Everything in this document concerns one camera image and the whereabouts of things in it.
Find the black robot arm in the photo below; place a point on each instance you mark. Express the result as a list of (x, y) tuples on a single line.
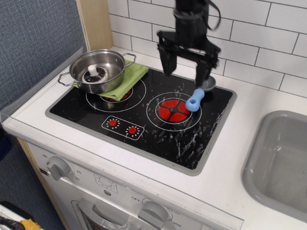
[(195, 7)]

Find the green folded cloth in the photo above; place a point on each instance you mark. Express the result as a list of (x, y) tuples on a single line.
[(129, 79)]

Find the light wooden side post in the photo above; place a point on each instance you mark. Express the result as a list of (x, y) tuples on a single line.
[(95, 21)]

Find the red stove knob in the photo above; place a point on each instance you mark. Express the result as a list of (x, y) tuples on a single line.
[(132, 130), (113, 123)]

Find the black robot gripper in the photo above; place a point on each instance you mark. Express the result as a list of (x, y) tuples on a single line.
[(189, 41)]

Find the silver metal pot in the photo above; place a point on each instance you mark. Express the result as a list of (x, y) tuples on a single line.
[(96, 56)]

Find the white and black mushroom toy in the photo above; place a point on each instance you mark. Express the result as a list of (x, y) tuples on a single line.
[(95, 75)]

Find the white toy oven front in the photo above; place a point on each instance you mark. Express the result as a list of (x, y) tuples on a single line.
[(89, 201)]

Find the left grey oven dial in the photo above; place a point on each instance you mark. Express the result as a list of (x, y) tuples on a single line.
[(58, 168)]

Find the grey plastic sink basin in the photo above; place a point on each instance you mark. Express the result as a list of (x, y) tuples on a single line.
[(275, 172)]

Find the grey oven dial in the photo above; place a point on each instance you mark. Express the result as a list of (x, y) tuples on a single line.
[(58, 168), (153, 214)]

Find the black toy stove top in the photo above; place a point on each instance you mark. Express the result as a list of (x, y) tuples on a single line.
[(167, 133)]

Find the right grey oven dial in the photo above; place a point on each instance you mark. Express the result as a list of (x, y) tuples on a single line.
[(153, 214)]

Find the blue and grey toy spoon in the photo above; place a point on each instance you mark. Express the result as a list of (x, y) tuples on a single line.
[(194, 102)]

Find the right red stove knob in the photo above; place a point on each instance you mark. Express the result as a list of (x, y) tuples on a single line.
[(132, 130)]

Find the left red stove knob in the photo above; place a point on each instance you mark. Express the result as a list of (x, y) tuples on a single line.
[(113, 123)]

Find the yellow object at corner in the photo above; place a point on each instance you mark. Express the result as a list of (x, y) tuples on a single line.
[(28, 224)]

